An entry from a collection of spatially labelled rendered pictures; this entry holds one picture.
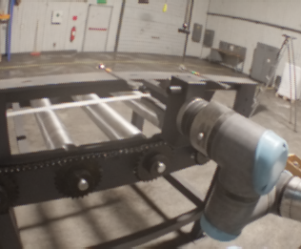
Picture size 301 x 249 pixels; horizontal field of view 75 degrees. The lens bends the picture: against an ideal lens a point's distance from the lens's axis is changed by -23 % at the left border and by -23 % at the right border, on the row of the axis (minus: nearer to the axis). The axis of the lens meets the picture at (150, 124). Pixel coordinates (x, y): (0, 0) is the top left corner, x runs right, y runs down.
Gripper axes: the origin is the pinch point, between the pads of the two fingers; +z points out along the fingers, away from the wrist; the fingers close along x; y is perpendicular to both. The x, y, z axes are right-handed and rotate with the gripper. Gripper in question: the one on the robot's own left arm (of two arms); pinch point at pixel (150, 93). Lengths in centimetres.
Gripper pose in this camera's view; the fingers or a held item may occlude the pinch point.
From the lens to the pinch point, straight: 55.3
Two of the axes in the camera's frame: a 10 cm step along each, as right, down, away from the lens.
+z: -5.6, -4.0, 7.2
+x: -1.5, 9.1, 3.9
